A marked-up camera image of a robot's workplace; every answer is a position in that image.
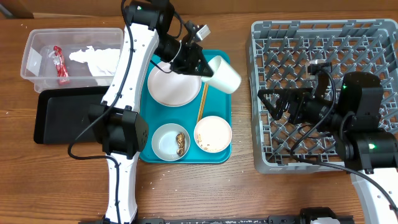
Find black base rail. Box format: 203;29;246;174
77;207;355;224

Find large white plate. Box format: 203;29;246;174
147;62;201;107

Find red snack wrapper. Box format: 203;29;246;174
53;45;70;85

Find brown food scrap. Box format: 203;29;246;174
176;133;185;157

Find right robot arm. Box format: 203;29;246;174
257;70;397;223

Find small grey bowl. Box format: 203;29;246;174
151;123;190;162

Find grey dishwasher rack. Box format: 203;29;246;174
246;19;397;174

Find wooden chopstick right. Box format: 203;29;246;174
198;83;210;124

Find cream plastic cup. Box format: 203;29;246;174
201;55;241;94

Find teal plastic tray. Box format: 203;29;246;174
138;49;233;164

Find pink bowl with rice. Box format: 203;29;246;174
193;116;232;153

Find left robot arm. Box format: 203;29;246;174
86;1;214;223

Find black waste tray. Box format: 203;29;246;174
34;86;108;144

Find clear plastic waste bin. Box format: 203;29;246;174
21;28;124;93

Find crumpled white tissue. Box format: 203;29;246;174
69;45;120;86

